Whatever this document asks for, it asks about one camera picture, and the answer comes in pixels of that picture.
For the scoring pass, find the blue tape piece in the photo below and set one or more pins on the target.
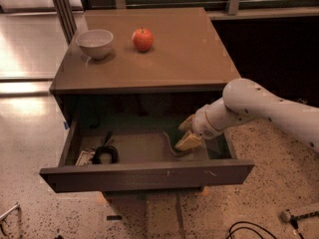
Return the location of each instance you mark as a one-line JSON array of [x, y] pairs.
[[66, 126]]

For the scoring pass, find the open grey top drawer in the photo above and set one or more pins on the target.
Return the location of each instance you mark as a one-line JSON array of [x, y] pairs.
[[132, 152]]

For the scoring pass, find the grey plug on floor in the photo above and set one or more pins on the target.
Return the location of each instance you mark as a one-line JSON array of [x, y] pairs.
[[293, 215]]

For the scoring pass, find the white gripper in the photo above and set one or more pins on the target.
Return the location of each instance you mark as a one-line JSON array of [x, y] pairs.
[[201, 124]]

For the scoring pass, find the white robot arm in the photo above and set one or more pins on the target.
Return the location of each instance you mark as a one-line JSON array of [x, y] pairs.
[[244, 100]]

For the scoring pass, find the red apple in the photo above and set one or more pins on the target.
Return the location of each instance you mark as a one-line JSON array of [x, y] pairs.
[[143, 39]]

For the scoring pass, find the metal frame on floor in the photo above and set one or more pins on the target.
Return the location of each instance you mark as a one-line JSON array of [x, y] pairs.
[[10, 221]]

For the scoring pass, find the white box in drawer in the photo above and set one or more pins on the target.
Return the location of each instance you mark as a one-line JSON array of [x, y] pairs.
[[85, 157]]

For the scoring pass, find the white ceramic bowl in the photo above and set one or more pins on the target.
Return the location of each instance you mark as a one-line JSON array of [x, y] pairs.
[[97, 43]]

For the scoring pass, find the green and yellow sponge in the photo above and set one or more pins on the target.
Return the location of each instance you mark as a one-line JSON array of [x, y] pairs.
[[173, 135]]

